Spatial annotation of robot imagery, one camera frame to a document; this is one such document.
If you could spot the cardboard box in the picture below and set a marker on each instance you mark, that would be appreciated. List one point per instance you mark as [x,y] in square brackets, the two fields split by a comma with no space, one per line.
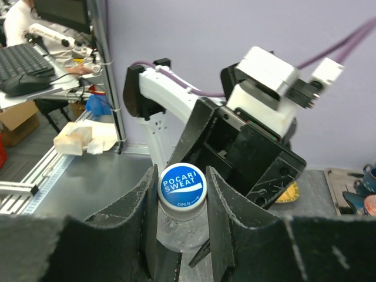
[17,122]

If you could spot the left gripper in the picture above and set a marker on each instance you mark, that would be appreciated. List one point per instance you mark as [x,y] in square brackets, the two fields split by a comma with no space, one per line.
[251,160]

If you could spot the red patterned bowl on tray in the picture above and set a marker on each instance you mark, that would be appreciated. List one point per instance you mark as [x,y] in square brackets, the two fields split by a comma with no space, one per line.
[370,205]

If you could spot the clear Pocari Sweat bottle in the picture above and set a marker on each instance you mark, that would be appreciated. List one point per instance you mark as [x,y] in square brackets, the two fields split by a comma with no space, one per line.
[181,236]

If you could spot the blue star-shaped dish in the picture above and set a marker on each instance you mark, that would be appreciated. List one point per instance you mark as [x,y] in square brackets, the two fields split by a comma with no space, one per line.
[356,203]

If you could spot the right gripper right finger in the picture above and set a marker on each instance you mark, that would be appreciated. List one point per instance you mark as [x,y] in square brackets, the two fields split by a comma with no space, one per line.
[248,243]

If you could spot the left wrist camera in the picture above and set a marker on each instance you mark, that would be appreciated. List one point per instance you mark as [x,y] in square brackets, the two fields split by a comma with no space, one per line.
[262,84]

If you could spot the yellow woven plate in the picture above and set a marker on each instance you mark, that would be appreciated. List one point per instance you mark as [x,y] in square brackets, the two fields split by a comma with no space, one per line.
[291,194]

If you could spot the metal tray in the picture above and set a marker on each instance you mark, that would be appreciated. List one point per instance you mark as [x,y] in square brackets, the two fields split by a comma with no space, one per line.
[339,181]

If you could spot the black computer mouse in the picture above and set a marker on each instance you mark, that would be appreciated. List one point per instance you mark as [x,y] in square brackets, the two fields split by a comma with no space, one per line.
[20,85]

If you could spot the blue ceramic cup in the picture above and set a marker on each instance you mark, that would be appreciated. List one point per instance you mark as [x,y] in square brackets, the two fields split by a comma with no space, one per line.
[366,186]

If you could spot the black keyboard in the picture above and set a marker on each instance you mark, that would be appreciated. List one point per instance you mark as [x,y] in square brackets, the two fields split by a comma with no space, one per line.
[23,59]

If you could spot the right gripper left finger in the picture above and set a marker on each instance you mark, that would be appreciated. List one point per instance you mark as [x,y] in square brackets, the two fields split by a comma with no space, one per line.
[117,244]

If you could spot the Pocari Sweat bottle cap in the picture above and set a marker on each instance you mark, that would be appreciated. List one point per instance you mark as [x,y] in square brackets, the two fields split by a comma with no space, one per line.
[182,191]

